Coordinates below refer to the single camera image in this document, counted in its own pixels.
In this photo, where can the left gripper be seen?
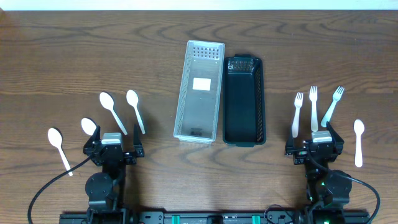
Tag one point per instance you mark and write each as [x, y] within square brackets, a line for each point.
[112, 154]

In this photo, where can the pale blue plastic fork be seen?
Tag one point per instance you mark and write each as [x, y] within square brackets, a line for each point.
[335, 98]

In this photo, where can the clear plastic mesh basket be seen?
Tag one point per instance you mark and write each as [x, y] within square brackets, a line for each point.
[197, 111]

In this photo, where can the white plastic spoon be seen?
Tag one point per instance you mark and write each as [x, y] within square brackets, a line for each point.
[55, 139]
[88, 126]
[133, 99]
[359, 130]

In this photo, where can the white plastic spoon angled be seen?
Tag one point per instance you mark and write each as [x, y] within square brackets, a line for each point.
[107, 102]

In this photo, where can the black plastic mesh basket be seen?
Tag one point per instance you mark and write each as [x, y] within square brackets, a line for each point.
[244, 111]

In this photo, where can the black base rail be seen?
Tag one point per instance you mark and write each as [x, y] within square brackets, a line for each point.
[271, 216]

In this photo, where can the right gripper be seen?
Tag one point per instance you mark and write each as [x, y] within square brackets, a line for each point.
[301, 154]

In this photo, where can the white label in basket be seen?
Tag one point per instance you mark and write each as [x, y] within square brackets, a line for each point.
[203, 84]

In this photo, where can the white plastic fork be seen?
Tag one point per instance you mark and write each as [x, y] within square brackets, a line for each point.
[298, 104]
[313, 96]

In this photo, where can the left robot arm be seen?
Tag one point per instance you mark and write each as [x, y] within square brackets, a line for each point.
[105, 189]

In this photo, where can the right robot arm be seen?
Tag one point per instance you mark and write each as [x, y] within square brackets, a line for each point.
[327, 190]

